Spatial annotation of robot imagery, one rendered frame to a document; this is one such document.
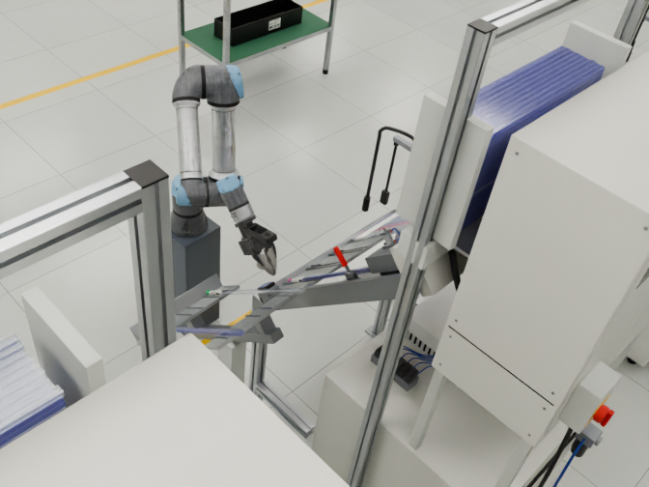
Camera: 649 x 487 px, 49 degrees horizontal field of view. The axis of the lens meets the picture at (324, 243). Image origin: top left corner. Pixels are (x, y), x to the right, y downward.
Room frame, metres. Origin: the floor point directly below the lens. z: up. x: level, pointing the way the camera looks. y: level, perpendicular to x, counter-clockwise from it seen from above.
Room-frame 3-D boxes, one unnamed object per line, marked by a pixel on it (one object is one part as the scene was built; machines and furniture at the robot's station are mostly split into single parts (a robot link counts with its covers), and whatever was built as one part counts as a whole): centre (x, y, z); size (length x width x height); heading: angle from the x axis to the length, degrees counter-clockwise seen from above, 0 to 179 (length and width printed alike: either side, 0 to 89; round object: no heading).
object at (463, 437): (1.44, -0.53, 0.31); 0.70 x 0.65 x 0.62; 141
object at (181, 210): (2.04, 0.53, 0.72); 0.13 x 0.12 x 0.14; 108
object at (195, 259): (2.03, 0.54, 0.27); 0.18 x 0.18 x 0.55; 54
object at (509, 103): (1.47, -0.40, 1.52); 0.51 x 0.13 x 0.27; 141
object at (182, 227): (2.03, 0.54, 0.60); 0.15 x 0.15 x 0.10
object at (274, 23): (4.12, 0.61, 0.41); 0.57 x 0.17 x 0.11; 141
